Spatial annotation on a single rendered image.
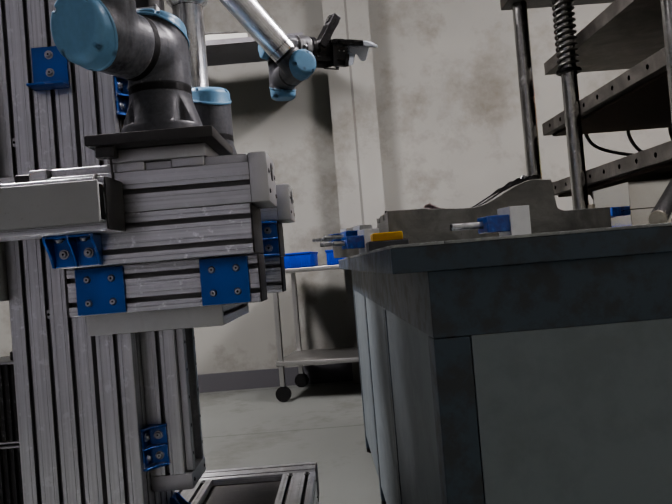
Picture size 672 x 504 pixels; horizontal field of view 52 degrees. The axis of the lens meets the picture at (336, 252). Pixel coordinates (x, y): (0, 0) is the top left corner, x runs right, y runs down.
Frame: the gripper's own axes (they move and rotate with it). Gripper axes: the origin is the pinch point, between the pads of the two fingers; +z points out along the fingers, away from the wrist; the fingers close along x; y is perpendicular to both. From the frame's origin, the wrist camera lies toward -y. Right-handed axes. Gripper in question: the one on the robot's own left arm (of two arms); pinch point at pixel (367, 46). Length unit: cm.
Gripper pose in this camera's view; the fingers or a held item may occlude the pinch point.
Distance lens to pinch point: 224.8
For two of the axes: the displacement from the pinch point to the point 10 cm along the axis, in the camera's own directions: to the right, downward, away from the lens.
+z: 9.0, -0.6, 4.3
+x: 4.3, 0.8, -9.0
